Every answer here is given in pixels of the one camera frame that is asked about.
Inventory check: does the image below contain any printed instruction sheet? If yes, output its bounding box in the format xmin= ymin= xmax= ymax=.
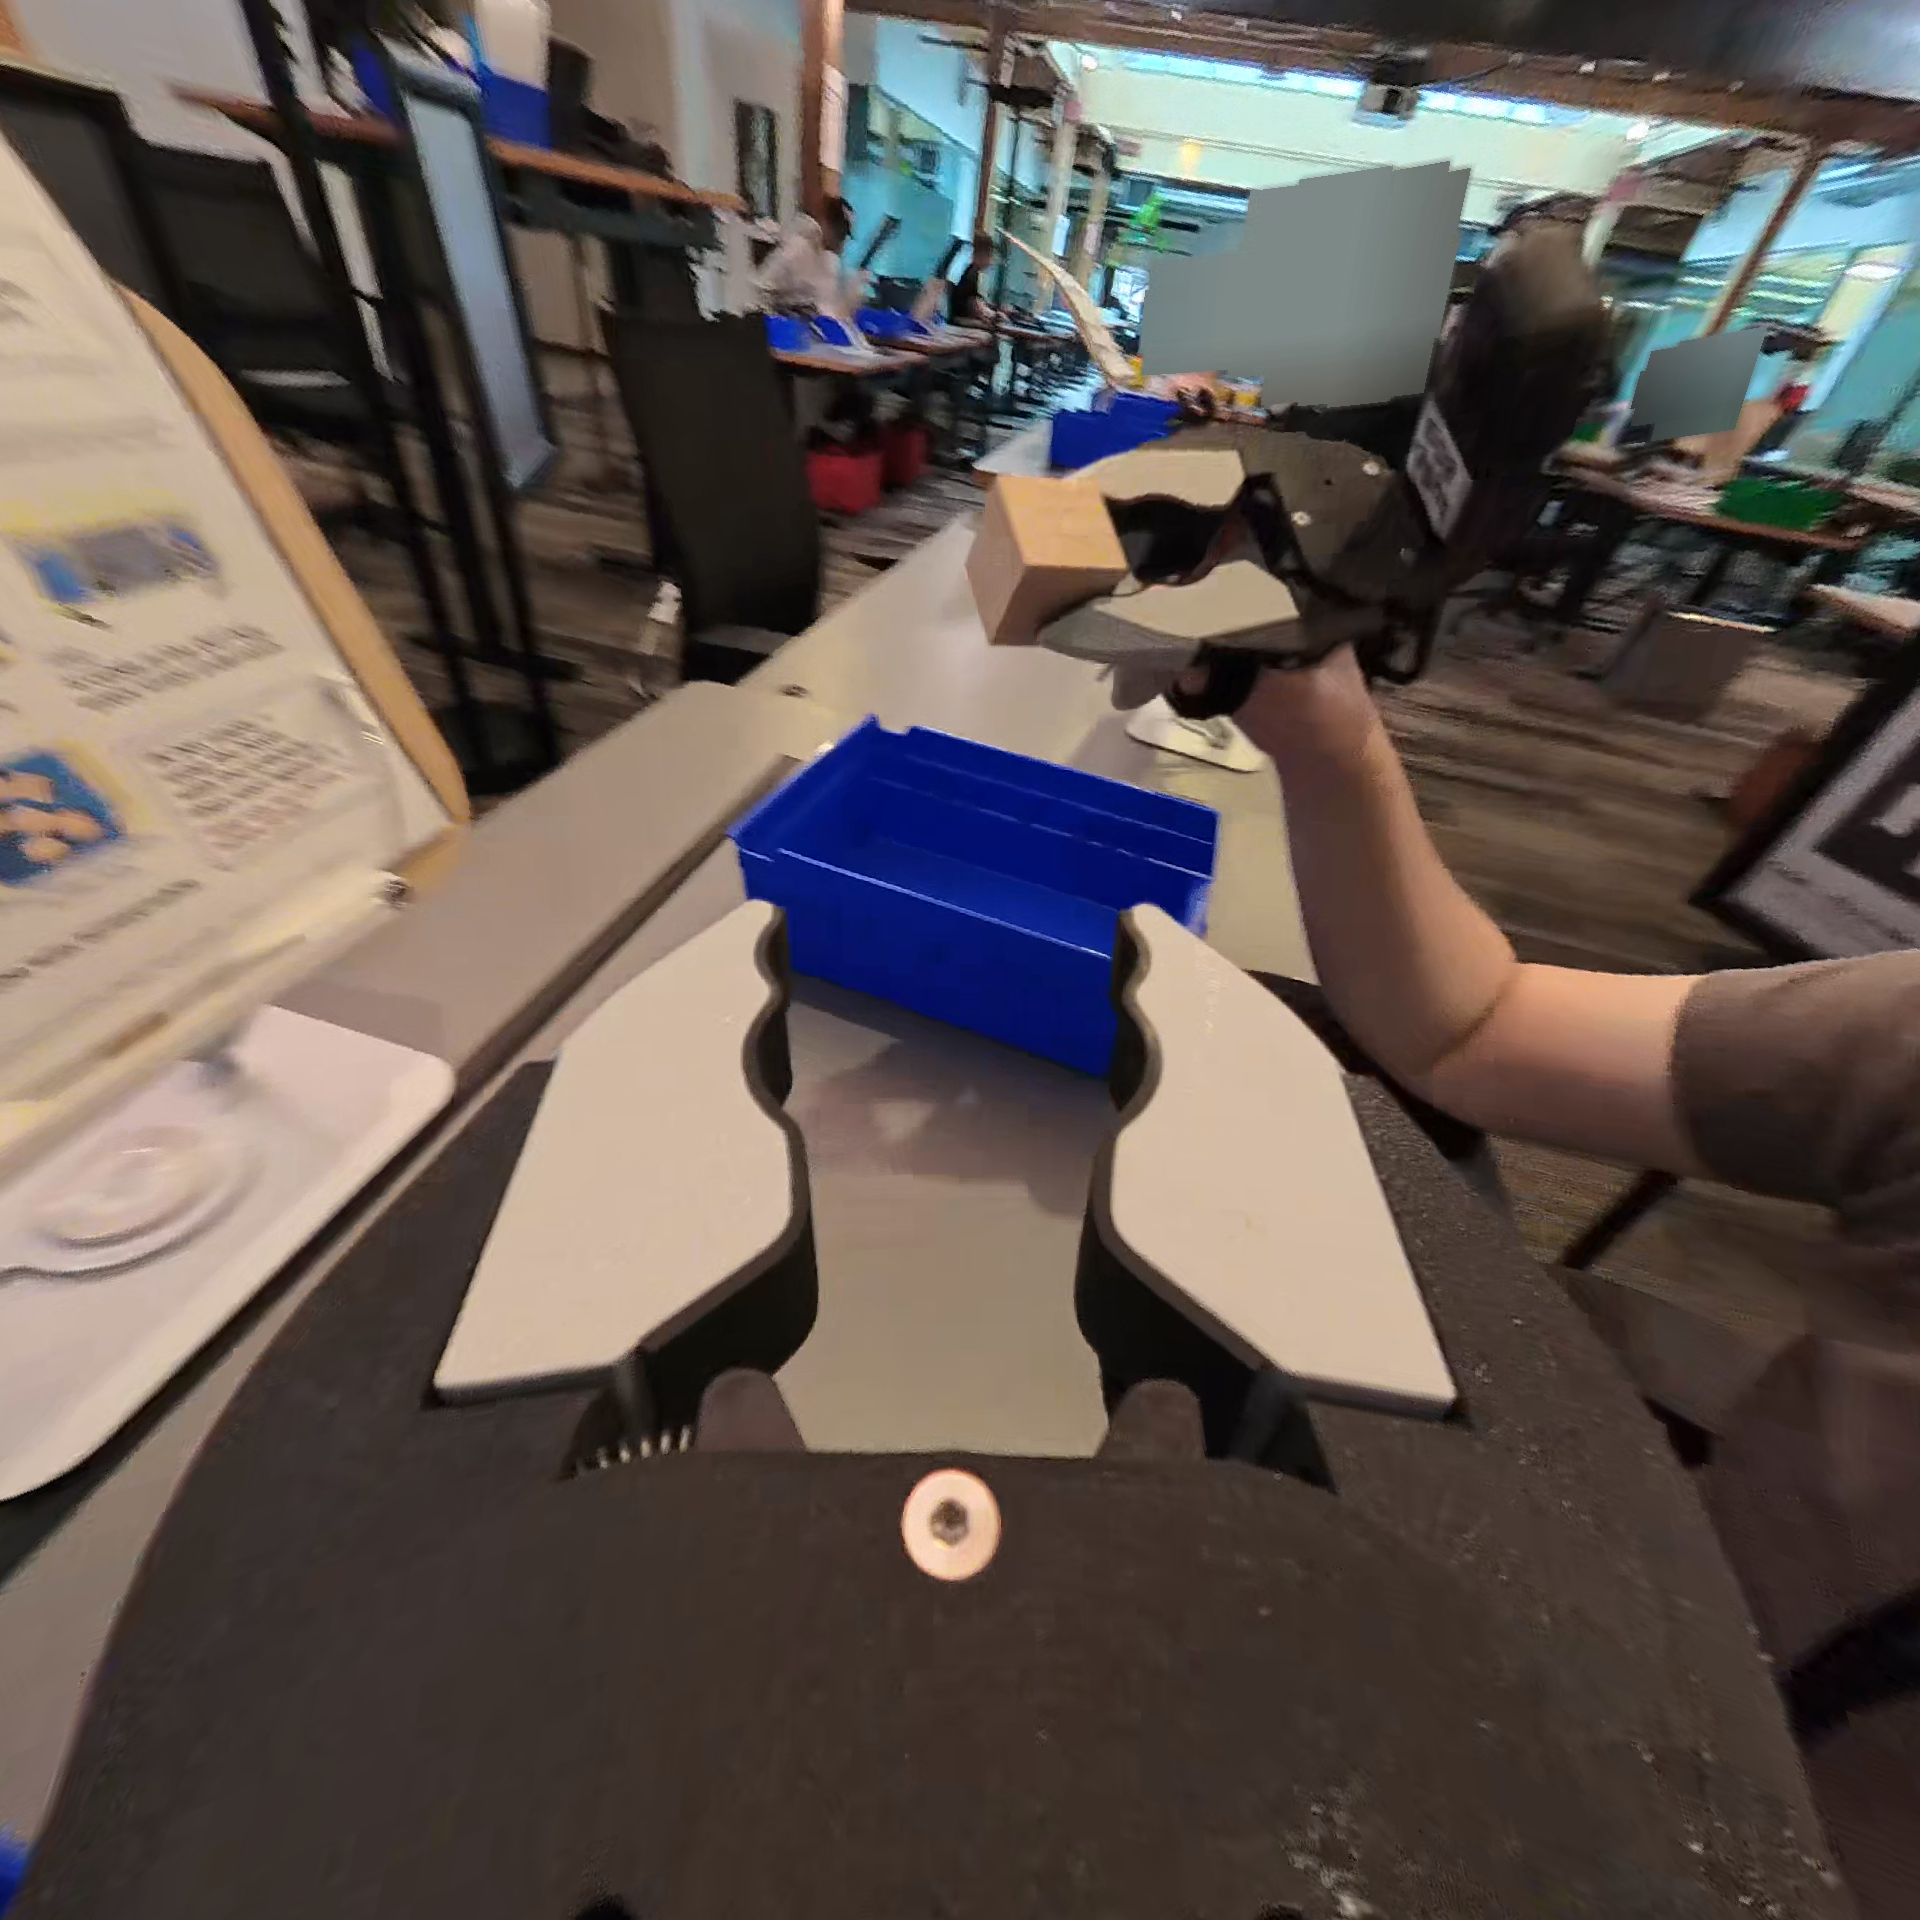
xmin=0 ymin=133 xmax=417 ymax=1163

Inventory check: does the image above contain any grey framed board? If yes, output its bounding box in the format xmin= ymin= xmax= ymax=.
xmin=392 ymin=58 xmax=565 ymax=493

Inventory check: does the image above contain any wooden shelf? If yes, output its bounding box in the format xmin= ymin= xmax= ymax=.
xmin=176 ymin=86 xmax=748 ymax=211

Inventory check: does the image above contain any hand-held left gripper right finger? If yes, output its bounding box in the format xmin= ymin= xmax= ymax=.
xmin=1075 ymin=903 xmax=1460 ymax=1443

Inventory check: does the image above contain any small blue storage bin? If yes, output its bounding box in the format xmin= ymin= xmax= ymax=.
xmin=1046 ymin=391 xmax=1185 ymax=475

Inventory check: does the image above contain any cardboard box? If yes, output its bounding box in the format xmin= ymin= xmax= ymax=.
xmin=1607 ymin=595 xmax=1765 ymax=725

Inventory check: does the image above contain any green bin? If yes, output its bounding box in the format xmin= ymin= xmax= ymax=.
xmin=1716 ymin=478 xmax=1865 ymax=537

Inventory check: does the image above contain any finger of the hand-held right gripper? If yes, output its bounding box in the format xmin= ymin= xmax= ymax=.
xmin=1035 ymin=569 xmax=1310 ymax=664
xmin=1084 ymin=448 xmax=1277 ymax=589

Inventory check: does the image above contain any black metal rack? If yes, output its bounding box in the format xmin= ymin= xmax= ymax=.
xmin=240 ymin=0 xmax=575 ymax=782

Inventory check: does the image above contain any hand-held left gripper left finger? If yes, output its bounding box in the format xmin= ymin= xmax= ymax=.
xmin=432 ymin=899 xmax=822 ymax=1441

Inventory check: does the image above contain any blue plastic bin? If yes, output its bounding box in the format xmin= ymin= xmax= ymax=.
xmin=729 ymin=714 xmax=1221 ymax=1080

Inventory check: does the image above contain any black chair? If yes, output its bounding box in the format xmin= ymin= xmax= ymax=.
xmin=598 ymin=306 xmax=825 ymax=683

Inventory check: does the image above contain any brown clipboard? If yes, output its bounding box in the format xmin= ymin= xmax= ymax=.
xmin=117 ymin=281 xmax=475 ymax=903

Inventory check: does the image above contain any person's right forearm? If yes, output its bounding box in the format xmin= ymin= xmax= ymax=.
xmin=1268 ymin=719 xmax=1704 ymax=1175

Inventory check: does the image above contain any wooden cube blue marked face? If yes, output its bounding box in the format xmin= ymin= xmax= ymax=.
xmin=966 ymin=475 xmax=1131 ymax=651

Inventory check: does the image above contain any black framed tag board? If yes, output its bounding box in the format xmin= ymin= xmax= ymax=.
xmin=1691 ymin=681 xmax=1920 ymax=961

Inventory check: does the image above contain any person's right hand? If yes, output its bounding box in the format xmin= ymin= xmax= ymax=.
xmin=1111 ymin=643 xmax=1385 ymax=758

